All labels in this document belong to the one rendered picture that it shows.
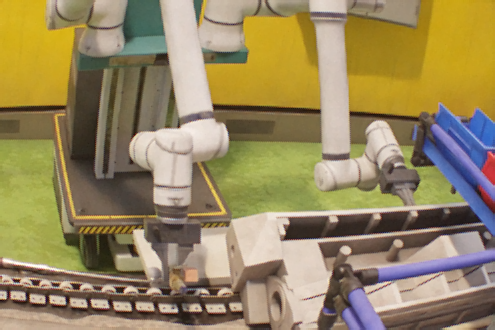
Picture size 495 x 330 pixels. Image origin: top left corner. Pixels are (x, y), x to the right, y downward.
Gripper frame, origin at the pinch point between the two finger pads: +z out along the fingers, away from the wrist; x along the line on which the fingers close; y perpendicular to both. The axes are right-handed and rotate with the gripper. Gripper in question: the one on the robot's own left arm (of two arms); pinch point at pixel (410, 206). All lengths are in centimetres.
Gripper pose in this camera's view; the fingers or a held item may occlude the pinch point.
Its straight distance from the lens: 203.9
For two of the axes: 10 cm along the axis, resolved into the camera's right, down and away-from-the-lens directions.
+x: 9.6, 0.1, 2.8
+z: 2.0, 6.7, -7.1
